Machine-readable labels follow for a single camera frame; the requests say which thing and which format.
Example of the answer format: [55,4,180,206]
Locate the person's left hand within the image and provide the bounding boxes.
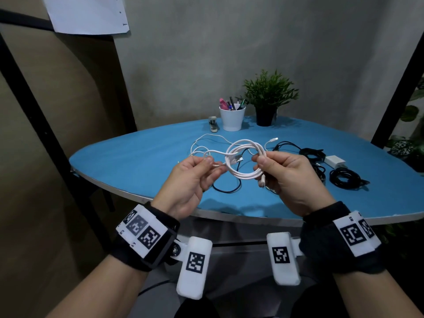
[151,155,228,222]

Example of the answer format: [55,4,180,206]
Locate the person's right hand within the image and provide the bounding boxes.
[251,150,337,218]

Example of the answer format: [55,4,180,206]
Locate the white charging cable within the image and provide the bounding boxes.
[199,139,268,189]
[190,133,279,160]

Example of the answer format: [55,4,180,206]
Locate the person's right forearm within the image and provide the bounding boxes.
[332,269,424,318]

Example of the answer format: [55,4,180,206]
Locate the person's left forearm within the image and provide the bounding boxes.
[45,254,149,318]

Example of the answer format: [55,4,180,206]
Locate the black plant pot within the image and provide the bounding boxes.
[255,105,278,127]

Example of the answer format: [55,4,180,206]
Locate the white pen cup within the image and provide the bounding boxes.
[219,106,246,132]

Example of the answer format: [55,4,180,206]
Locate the white charger adapter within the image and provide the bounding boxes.
[324,155,347,169]

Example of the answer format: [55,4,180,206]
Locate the small green artificial plant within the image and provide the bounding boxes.
[236,69,299,110]

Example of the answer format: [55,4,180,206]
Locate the white left wrist marker plate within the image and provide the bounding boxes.
[115,204,169,259]

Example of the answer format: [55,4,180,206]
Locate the white wrist marker plate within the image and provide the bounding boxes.
[333,210,382,257]
[115,204,169,259]

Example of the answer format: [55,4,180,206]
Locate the white right wrist marker plate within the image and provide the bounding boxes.
[333,210,382,257]

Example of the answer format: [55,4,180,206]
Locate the person's black trousers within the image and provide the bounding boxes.
[173,284,346,318]

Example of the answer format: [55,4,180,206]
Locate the black metal pole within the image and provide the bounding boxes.
[370,31,424,150]

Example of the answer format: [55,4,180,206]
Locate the white paper sheet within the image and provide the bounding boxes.
[41,0,130,36]

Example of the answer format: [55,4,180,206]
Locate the loose white charging cable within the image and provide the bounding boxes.
[190,133,279,160]

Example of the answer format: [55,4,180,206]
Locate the thin dark blue cable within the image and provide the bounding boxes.
[212,147,250,194]

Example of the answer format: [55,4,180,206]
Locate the black cable with long lead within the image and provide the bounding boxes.
[272,141,327,163]

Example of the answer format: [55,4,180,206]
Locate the small black cable bundle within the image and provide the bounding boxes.
[311,163,327,183]

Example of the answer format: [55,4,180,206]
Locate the black left wrist strap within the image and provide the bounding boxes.
[109,201,181,273]

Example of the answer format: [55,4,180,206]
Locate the black wrist strap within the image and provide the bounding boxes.
[109,201,181,273]
[299,201,387,275]

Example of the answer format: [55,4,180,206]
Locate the large black cable coil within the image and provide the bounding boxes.
[329,167,370,190]

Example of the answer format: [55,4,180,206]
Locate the white right wrist camera module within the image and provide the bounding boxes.
[266,232,304,286]

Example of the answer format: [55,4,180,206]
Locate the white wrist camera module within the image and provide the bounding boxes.
[171,236,213,300]
[266,232,304,286]

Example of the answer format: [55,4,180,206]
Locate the black right wrist strap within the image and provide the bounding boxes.
[299,201,387,275]

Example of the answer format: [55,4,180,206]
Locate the white left wrist camera module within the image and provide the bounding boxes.
[171,236,213,300]

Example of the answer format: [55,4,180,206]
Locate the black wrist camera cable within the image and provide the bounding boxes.
[137,279,178,297]

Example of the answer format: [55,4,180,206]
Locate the black metal frame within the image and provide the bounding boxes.
[0,8,138,252]

